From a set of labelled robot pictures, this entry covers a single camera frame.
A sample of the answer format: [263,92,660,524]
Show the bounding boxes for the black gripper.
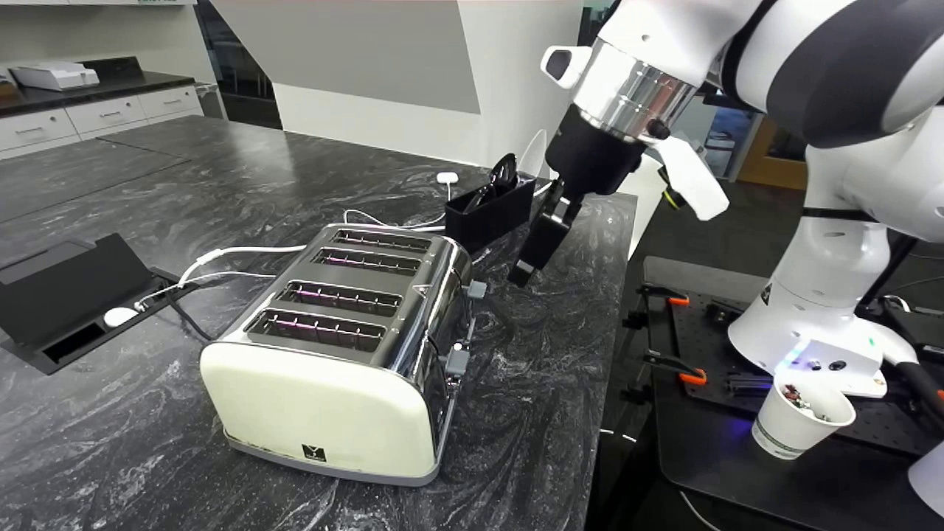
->
[508,102,648,288]

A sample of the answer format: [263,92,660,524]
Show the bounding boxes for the cream chrome four-slot toaster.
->
[197,220,492,490]

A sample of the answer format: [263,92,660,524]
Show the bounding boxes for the black open storage box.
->
[442,174,541,252]

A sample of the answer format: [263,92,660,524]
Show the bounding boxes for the blue box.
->
[700,100,761,182]

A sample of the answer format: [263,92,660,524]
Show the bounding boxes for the white paper cup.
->
[750,376,858,462]

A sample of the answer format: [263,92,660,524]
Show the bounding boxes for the white power plug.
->
[101,304,141,331]

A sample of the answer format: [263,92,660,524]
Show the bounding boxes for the white rounded object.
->
[907,440,944,518]

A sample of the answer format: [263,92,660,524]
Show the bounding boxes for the white drawer cabinet dark counter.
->
[0,52,207,162]

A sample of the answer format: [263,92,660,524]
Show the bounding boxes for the black pop-up socket box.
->
[0,229,184,376]

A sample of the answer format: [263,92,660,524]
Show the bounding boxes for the white device on counter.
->
[5,59,104,93]

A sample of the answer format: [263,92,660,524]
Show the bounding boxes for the black scissors handles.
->
[460,149,523,214]

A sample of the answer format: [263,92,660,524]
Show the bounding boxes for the thin white cable with plug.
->
[340,168,463,235]

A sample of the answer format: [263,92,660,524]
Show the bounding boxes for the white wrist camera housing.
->
[645,128,731,224]

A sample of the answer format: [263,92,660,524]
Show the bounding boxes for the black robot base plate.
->
[638,252,944,531]

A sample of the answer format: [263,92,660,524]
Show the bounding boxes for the white toaster power cable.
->
[175,241,311,288]

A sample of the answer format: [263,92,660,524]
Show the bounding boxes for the black and red cable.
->
[877,288,944,422]

